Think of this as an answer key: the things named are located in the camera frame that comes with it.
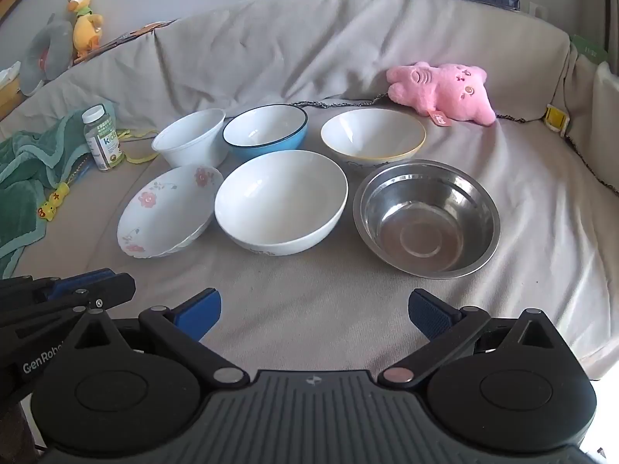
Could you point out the tissue box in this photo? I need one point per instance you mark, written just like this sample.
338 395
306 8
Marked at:
9 92

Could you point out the stainless steel bowl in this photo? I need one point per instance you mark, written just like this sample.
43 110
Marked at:
425 222

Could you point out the white cushion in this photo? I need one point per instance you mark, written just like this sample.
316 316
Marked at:
604 106

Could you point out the large white bowl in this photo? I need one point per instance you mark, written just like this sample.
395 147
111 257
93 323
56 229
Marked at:
280 198

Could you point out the green card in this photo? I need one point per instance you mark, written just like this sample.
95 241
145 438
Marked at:
587 47

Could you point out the pink plush toy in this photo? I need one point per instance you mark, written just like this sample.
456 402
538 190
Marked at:
445 92

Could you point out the floral white bowl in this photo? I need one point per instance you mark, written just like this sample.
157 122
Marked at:
164 212

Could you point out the yellow ribbon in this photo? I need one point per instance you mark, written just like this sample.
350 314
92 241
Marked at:
145 157

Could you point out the yellow rimmed white bowl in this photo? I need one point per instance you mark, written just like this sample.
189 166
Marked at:
372 135

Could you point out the wall socket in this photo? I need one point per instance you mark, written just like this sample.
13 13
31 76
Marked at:
537 11

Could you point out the blue bowl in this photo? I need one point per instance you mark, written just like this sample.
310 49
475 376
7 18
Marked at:
263 128

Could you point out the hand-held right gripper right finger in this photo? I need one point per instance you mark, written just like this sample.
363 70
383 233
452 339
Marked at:
428 316

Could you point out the small yellow box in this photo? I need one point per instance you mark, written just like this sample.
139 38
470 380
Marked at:
555 118

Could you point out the grey plush toy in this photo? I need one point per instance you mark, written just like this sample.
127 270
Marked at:
41 53

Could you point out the yellow duck plush toy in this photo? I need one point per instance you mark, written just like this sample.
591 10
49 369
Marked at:
87 29

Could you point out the green towel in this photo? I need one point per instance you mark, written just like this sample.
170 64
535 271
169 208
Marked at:
24 169

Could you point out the thin book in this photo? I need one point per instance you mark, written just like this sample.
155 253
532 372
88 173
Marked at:
125 36

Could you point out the small white bowl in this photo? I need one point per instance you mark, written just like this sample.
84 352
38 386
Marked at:
193 140

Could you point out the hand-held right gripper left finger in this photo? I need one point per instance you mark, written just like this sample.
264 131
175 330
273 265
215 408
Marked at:
198 314

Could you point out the clear bottle white cap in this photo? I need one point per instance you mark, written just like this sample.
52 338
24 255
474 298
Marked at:
101 140

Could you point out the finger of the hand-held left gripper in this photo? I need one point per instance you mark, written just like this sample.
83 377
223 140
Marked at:
82 283
43 314

